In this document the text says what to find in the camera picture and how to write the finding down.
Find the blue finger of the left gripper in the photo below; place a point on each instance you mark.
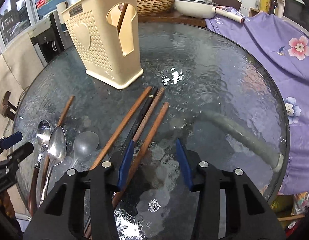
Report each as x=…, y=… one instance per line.
x=10, y=141

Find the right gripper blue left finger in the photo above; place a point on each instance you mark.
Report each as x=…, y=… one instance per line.
x=123, y=170

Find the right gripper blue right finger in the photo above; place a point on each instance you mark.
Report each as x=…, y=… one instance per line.
x=184, y=163

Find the steel spoon wooden handle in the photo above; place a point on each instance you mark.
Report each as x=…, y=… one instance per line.
x=43, y=136

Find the clear plastic spoon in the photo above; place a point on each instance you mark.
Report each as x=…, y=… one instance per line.
x=85, y=143

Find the black chopstick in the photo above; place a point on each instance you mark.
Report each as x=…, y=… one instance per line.
x=139, y=119

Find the thin brown chopstick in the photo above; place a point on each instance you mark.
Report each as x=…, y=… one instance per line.
x=60, y=123

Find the reddish brown wooden chopstick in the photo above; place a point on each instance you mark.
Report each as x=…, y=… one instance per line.
x=106, y=229

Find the dark brown wooden chopstick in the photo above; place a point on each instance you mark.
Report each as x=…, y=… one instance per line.
x=148, y=114

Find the white water dispenser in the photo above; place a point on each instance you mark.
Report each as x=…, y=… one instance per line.
x=50, y=37

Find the cream plastic utensil holder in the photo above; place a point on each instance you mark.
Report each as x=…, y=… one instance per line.
x=107, y=56

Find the dark wooden side table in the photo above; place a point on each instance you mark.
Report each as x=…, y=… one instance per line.
x=173, y=17

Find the purple floral cloth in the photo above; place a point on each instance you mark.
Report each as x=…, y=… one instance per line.
x=284, y=51

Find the white pan with lid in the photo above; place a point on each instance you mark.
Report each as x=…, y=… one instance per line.
x=204, y=10

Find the woven basket sink bowl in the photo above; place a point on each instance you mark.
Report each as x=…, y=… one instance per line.
x=153, y=7

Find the wooden spoon in holder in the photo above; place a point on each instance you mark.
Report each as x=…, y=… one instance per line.
x=121, y=18

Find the white microwave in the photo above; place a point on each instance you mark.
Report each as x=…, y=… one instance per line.
x=296, y=13

